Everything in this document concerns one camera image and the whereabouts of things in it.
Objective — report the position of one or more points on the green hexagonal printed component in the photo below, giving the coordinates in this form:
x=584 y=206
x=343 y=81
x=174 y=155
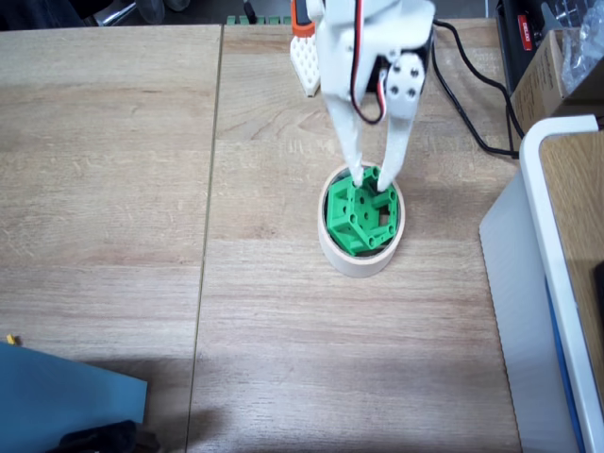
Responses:
x=344 y=222

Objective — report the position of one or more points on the white ribbed bin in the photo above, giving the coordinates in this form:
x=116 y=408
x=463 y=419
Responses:
x=524 y=292

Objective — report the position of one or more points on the orange table clamp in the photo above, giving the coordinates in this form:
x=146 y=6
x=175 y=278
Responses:
x=302 y=26

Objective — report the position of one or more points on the black electronic device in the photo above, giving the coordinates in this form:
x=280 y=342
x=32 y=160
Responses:
x=514 y=47

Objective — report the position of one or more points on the beige masking tape roll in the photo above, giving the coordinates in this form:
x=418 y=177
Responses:
x=358 y=266

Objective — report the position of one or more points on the brown cardboard box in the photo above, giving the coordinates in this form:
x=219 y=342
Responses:
x=538 y=89

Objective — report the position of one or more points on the clear plastic bag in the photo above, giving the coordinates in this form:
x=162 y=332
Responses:
x=582 y=52

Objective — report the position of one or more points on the chrome metal leg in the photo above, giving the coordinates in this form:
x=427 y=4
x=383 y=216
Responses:
x=122 y=14

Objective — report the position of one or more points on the black object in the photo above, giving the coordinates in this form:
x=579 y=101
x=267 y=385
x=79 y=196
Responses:
x=104 y=436

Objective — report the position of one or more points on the blue sheet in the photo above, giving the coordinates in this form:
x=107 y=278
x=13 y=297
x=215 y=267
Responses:
x=56 y=396

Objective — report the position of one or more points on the small yellow piece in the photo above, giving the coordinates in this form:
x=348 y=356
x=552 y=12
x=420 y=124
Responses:
x=13 y=339

